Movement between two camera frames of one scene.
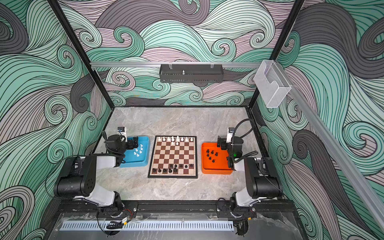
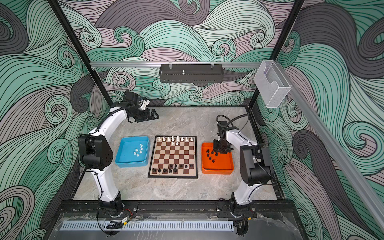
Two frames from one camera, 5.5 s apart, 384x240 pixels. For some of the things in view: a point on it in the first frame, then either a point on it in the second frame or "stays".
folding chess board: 174,157 stays
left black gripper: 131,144 → 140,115
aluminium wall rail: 230,63 stays
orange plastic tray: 214,159 stays
